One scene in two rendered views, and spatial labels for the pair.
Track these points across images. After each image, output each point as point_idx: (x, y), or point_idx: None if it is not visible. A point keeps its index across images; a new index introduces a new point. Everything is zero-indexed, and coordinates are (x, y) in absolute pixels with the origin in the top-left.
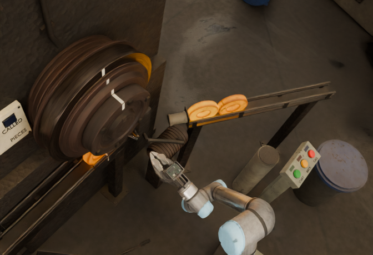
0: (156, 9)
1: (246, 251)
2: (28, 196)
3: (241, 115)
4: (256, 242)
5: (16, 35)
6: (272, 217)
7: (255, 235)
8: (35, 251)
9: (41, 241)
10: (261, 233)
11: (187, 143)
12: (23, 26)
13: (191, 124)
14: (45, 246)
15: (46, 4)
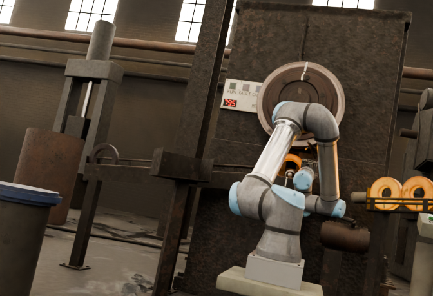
0: (381, 106)
1: (282, 112)
2: (229, 164)
3: (424, 206)
4: (295, 111)
5: (287, 47)
6: (323, 107)
7: (298, 103)
8: (183, 292)
9: (194, 282)
10: (303, 104)
11: (368, 258)
12: (292, 46)
13: (369, 201)
14: (190, 295)
15: (303, 36)
